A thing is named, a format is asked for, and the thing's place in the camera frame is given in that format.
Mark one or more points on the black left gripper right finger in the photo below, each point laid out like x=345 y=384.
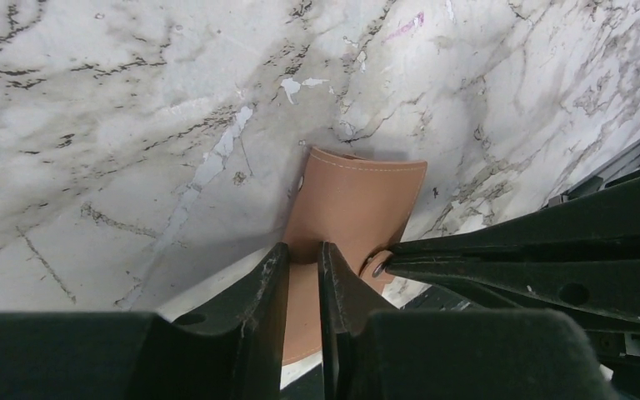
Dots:
x=373 y=350

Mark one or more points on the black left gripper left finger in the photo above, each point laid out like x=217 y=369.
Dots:
x=231 y=347

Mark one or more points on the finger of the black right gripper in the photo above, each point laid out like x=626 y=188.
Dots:
x=611 y=213
x=609 y=289

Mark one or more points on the tan leather card holder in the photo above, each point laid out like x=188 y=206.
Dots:
x=362 y=206

